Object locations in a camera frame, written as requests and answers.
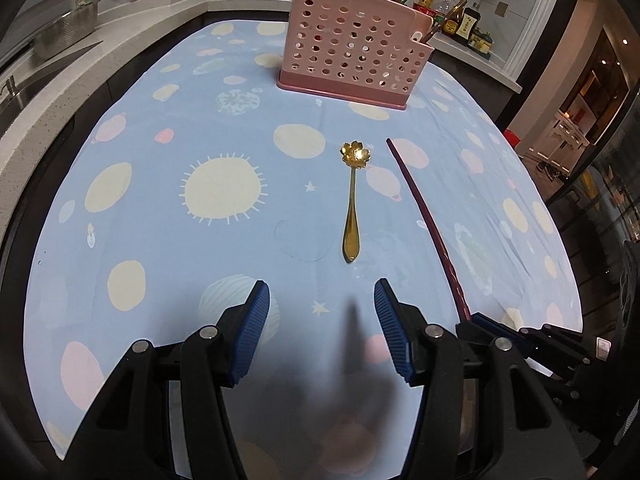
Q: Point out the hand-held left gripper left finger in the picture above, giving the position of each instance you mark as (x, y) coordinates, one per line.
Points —
(250, 330)

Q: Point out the white cabinet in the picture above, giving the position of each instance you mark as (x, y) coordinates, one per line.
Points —
(560, 142)

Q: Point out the red food can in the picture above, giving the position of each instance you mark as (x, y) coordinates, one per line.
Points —
(430, 10)

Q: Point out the dark soy sauce bottle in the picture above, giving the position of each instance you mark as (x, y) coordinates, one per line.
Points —
(469, 25)

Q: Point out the blue printed tablecloth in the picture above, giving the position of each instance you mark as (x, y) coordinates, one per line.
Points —
(150, 240)

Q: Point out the small green yellow jars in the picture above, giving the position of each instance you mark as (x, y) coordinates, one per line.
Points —
(481, 41)

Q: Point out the white utensil tip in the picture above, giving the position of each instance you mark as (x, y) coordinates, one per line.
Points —
(417, 37)

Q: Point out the gold flower spoon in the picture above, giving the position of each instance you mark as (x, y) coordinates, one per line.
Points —
(351, 240)

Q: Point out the metal colander basket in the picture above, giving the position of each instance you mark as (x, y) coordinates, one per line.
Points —
(67, 30)

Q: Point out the brown sauce bottle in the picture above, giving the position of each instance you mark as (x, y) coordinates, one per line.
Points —
(462, 4)
(447, 17)

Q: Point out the metal faucet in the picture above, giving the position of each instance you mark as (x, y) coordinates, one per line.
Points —
(10, 87)

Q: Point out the pink perforated utensil holder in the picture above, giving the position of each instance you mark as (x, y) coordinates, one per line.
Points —
(350, 35)

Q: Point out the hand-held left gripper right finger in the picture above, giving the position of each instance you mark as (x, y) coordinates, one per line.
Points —
(395, 330)

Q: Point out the clear plastic bottle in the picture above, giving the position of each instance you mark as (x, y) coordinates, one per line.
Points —
(450, 0)

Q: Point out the dark red chopstick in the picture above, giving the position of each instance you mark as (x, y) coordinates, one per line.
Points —
(458, 287)

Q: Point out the wall outlet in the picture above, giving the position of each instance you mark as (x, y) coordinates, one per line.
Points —
(503, 10)

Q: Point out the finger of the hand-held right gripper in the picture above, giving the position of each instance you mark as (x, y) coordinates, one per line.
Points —
(467, 335)
(495, 325)

